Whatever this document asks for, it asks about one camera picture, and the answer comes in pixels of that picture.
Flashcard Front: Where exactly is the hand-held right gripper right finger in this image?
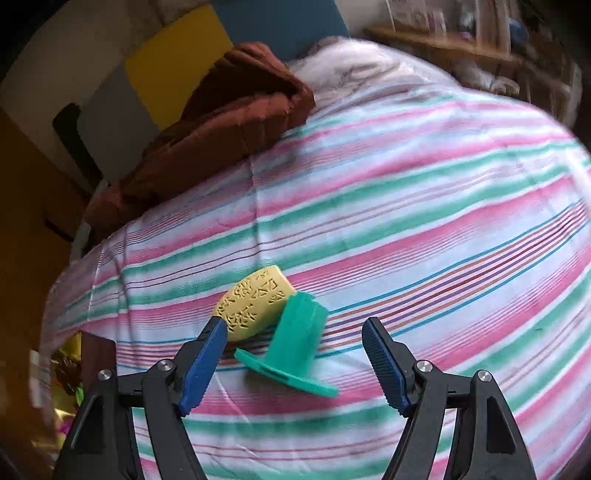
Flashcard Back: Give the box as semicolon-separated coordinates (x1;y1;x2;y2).
361;316;539;480

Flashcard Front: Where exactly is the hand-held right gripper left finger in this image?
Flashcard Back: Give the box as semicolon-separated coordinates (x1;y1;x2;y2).
53;316;229;480

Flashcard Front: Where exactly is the yellow oval patterned toy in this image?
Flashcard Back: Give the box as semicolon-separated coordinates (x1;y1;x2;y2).
212;265;297;343

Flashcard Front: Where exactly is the green plastic cup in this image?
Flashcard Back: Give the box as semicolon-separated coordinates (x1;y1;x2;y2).
234;292;340;398

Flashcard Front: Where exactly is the golden box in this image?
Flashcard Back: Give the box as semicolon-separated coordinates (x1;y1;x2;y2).
30;330;117;462

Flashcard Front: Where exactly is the striped bed sheet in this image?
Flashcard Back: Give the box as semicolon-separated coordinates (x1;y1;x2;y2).
39;78;591;480

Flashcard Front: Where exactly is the wooden wardrobe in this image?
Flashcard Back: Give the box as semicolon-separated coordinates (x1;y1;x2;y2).
0;111;93;324

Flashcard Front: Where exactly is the brown quilt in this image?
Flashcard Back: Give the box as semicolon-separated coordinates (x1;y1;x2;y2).
85;41;317;241

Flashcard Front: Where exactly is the black upright board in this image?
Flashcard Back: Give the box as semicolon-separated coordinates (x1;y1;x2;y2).
52;102;105;188

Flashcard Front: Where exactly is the white pillow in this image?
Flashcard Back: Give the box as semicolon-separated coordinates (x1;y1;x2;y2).
288;37;462;110

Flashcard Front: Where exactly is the grey yellow blue headboard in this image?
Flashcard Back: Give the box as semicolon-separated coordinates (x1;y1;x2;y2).
81;0;352;144

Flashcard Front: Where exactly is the cluttered shelf unit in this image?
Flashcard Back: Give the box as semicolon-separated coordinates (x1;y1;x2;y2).
462;0;583;126

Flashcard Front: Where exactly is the white carton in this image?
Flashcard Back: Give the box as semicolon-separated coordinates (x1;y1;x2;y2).
385;0;448;33

